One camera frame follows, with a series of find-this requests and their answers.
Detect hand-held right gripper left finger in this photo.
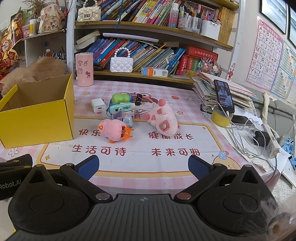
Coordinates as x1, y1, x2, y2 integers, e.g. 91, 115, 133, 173
22, 155, 114, 202

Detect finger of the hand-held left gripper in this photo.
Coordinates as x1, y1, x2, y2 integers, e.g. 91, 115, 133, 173
0, 154, 33, 172

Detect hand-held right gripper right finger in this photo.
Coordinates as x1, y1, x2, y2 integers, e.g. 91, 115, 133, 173
174, 155, 266, 202

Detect yellow cardboard box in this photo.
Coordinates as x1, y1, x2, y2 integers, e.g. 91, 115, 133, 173
0, 74, 75, 149

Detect pink chick plush toy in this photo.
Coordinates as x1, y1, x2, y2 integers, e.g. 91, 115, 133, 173
98, 119, 134, 143

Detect small purple and grey toy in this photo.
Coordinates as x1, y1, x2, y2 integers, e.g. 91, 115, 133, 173
112, 110, 133, 127

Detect white charger plug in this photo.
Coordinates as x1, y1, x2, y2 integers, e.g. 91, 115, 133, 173
91, 98, 106, 114

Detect pink pig plush toy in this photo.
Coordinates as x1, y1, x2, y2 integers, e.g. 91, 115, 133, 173
145, 98, 181, 137

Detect small teal plastic gadget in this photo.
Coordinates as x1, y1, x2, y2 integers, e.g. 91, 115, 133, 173
107, 103, 136, 114

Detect green plastic toy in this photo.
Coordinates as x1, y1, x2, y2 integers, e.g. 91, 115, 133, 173
112, 92, 133, 105

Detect black binder clip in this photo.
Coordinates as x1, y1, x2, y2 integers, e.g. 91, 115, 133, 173
133, 93, 145, 106

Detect pink printed desk mat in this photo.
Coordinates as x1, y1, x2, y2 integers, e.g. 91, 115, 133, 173
0, 80, 281, 193

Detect yellow tape roll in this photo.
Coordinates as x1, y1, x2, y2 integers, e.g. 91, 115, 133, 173
211, 107, 232, 127

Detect black power adapter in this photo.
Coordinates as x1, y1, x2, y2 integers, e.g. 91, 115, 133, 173
252, 131, 271, 146

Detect stack of papers and booklets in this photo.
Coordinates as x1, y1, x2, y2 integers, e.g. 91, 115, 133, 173
192, 71, 258, 110

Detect black smartphone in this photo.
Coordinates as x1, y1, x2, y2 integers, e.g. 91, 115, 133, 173
213, 79, 235, 113

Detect white power strip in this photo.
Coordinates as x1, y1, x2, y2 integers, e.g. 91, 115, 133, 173
261, 124, 281, 159

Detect orange fluffy cat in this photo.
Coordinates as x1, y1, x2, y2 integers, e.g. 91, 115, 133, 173
0, 57, 68, 96

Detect pink cylinder container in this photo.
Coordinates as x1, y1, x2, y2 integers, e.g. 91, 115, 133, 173
75, 52, 94, 87

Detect glittery tiara decoration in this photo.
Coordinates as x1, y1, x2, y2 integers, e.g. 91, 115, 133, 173
196, 57, 222, 77

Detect blue and orange small box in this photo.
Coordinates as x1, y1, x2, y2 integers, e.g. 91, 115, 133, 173
141, 67, 169, 77

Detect white quilted handbag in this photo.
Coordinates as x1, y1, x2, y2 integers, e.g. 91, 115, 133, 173
110, 46, 134, 73

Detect red dictionaries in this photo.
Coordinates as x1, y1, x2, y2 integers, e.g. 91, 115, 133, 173
177, 45, 219, 76

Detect bunch of pencils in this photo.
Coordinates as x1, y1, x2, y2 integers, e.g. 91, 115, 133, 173
39, 46, 67, 59

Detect red and gold printed bag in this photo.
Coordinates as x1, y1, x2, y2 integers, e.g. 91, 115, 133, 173
0, 13, 25, 76

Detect white shelf unit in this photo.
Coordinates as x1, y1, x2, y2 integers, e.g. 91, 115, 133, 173
22, 30, 67, 67

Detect row of blue children's books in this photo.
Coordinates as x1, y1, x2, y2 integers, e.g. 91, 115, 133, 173
84, 38, 186, 75

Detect cream thick book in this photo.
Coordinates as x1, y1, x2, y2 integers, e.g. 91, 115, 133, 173
74, 30, 101, 50

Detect white jar with yellow label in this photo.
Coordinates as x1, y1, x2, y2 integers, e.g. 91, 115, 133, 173
29, 19, 38, 37

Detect white rolled paper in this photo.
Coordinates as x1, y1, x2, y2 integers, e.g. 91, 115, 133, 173
102, 33, 160, 43

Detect white pen organizer with markers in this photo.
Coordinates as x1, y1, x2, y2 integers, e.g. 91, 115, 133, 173
178, 5, 221, 41

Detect wooden bookshelf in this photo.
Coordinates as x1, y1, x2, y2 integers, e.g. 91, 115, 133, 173
66, 0, 241, 85

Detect floral rabbit doll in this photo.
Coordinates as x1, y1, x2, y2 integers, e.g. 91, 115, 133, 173
38, 5, 64, 34

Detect yellow book set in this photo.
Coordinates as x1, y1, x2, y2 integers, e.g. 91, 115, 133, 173
217, 7, 236, 44

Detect cream quilted handbag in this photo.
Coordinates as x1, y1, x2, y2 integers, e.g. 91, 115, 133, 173
77, 0, 102, 22

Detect clear plastic bottle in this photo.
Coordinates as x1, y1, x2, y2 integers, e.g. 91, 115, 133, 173
168, 3, 179, 28

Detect dried flowers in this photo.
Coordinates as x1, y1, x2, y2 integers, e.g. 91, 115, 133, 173
23, 0, 47, 14

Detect black framed picture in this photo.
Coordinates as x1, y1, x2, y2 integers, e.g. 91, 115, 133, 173
259, 0, 287, 34

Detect white charging cables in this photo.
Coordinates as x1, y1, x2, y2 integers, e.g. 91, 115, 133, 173
206, 104, 278, 167

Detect blue chart wall poster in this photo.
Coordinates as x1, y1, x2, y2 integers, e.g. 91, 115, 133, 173
270, 42, 296, 100

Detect alphabet wall poster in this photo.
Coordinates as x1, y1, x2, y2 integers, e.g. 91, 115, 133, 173
245, 16, 284, 91

